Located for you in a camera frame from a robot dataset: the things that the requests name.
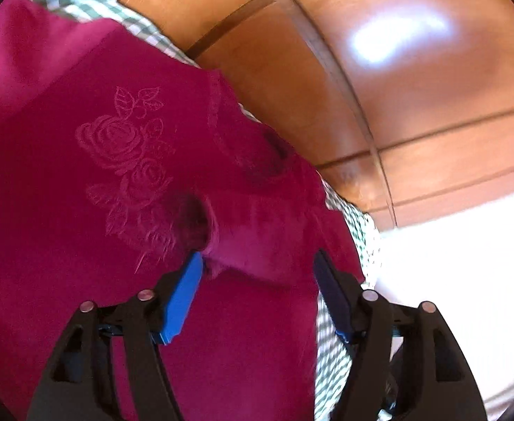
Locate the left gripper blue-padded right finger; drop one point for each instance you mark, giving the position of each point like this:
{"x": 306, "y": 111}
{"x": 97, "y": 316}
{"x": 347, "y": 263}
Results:
{"x": 408, "y": 364}

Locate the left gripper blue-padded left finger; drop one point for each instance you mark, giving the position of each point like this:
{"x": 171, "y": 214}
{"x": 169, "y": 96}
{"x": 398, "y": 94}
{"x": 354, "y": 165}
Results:
{"x": 108, "y": 357}

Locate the green white checkered bedsheet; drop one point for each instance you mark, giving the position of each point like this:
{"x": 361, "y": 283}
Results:
{"x": 340, "y": 322}

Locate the wooden panelled wardrobe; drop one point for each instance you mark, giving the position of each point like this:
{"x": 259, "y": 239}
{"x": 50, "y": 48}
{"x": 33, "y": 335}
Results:
{"x": 406, "y": 107}

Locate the magenta red cloth garment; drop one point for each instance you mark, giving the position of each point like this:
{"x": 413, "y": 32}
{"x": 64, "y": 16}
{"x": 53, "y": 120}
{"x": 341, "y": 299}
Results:
{"x": 117, "y": 162}

